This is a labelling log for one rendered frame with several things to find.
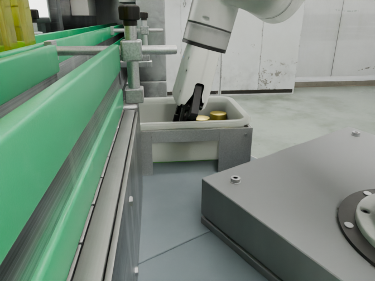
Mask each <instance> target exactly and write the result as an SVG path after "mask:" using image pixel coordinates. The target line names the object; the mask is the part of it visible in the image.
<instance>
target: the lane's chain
mask: <svg viewBox="0 0 375 281"><path fill-rule="evenodd" d="M123 114H124V110H122V114H121V117H120V119H119V122H118V125H117V129H116V132H115V134H114V137H113V140H112V144H111V146H110V149H109V152H108V155H107V159H106V161H105V165H104V168H103V171H102V174H101V177H100V180H99V183H98V186H97V189H96V192H95V195H94V198H93V201H92V204H91V207H90V210H89V213H88V216H87V218H86V222H85V225H84V228H83V231H82V234H81V237H80V240H79V243H78V247H77V249H76V252H75V255H74V258H73V262H72V264H71V267H70V270H69V273H68V277H67V279H66V281H72V280H73V277H74V273H75V270H76V266H77V264H78V261H79V257H80V254H81V250H82V246H83V244H84V241H85V237H86V234H87V232H88V228H89V225H90V221H91V219H92V215H93V212H94V208H95V205H96V203H97V199H98V196H99V192H100V189H101V186H102V183H103V179H104V176H105V172H106V170H107V166H108V163H109V159H110V156H111V154H112V150H113V147H114V143H115V141H116V137H117V134H118V130H119V127H120V124H121V121H122V118H123Z"/></svg>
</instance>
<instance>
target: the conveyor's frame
mask: <svg viewBox="0 0 375 281"><path fill-rule="evenodd" d="M118 77H119V74H118ZM127 77H128V75H127V67H122V79H123V82H122V84H121V85H120V80H119V89H123V86H124V84H125V82H126V80H127ZM142 196H143V179H142V161H141V144H140V125H139V116H138V112H136V113H135V110H125V111H124V114H123V118H122V121H121V124H120V127H119V130H118V134H117V137H116V141H115V143H114V147H113V150H112V154H111V156H110V159H109V163H108V166H107V170H106V172H105V176H104V179H103V183H102V186H101V189H100V192H99V196H98V199H97V203H96V205H95V208H94V212H93V215H92V219H91V221H90V225H89V228H88V232H87V234H86V237H85V241H84V244H83V246H82V250H81V254H80V257H79V261H78V264H77V266H76V270H75V273H74V277H73V280H72V281H137V279H138V275H139V269H138V261H139V251H140V233H141V215H142Z"/></svg>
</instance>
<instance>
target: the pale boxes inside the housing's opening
mask: <svg viewBox="0 0 375 281"><path fill-rule="evenodd" d="M119 2H120V3H123V4H135V0H119ZM70 6H71V15H72V16H96V15H97V13H96V6H95V0H70Z"/></svg>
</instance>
